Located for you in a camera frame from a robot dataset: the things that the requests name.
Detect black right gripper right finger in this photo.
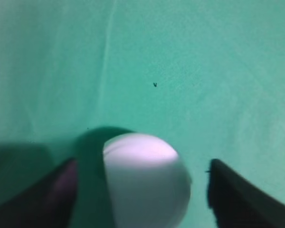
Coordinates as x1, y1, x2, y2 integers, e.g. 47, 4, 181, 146
207, 159, 285, 228

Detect green tablecloth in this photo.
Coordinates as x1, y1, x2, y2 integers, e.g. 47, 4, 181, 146
0, 0, 285, 228

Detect white earphone case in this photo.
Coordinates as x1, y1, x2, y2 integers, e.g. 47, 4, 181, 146
104, 133, 192, 228

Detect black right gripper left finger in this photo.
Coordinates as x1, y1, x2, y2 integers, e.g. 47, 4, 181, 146
0, 159, 78, 228

